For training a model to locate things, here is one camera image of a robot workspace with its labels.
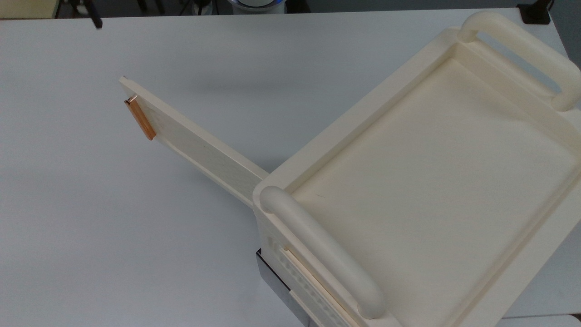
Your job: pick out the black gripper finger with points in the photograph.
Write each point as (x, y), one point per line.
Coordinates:
(96, 19)

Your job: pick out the cream cabinet door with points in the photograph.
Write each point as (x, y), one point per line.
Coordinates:
(195, 145)

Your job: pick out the white and blue robot base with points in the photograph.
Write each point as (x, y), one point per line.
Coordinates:
(256, 4)

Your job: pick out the cream plastic cabinet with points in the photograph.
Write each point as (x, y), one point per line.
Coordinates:
(431, 181)

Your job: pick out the yellow wooden board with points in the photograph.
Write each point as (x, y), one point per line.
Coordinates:
(27, 8)

